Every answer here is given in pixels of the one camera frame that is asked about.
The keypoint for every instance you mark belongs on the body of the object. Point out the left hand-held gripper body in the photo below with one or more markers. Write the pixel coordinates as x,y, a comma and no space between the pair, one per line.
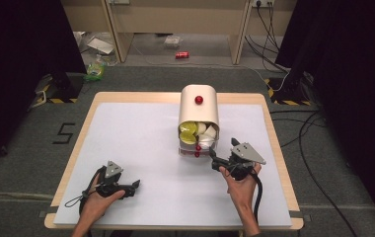
113,171

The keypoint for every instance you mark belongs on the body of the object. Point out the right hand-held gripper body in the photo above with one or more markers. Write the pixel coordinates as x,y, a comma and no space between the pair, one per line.
244,154

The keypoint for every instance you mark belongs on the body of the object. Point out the white roll-top box red knobs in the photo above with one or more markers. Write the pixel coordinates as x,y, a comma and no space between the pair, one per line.
198,108

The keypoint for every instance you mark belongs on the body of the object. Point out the person's left hand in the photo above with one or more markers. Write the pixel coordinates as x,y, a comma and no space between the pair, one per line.
96,204

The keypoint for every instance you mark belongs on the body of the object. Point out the person's right hand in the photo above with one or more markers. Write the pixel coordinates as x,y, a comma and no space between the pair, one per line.
241,191

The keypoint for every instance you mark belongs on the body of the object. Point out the white toy piece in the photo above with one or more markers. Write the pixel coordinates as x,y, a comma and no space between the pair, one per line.
210,131
201,128
206,142

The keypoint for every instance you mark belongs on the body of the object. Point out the white table mat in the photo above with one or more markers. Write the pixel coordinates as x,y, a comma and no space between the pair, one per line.
142,158

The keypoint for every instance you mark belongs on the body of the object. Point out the lime green round toy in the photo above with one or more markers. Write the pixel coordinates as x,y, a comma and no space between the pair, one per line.
187,138
187,127

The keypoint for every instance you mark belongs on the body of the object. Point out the black base yellow striped tape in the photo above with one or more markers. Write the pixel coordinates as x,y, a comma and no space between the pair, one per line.
287,92
60,87

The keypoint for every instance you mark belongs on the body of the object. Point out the wooden table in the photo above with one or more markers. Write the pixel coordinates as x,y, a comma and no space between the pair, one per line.
136,97

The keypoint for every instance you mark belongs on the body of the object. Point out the green plastic bag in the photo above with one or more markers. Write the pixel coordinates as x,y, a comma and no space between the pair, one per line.
95,70

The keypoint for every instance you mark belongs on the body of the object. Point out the red can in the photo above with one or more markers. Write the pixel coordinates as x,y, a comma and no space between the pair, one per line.
182,55

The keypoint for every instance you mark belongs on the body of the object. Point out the clear plastic bag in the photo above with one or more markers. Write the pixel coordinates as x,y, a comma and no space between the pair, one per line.
172,42

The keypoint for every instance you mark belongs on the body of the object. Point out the white flat paper tray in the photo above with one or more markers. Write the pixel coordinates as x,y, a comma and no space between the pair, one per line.
100,45

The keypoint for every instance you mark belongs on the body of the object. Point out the black curtain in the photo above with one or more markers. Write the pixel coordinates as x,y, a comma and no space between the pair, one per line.
17,65
356,82

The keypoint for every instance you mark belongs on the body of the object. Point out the beige desk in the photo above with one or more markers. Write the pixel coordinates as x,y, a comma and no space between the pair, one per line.
175,16

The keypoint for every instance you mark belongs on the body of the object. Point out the white wall power outlet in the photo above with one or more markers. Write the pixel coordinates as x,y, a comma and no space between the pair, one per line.
263,2

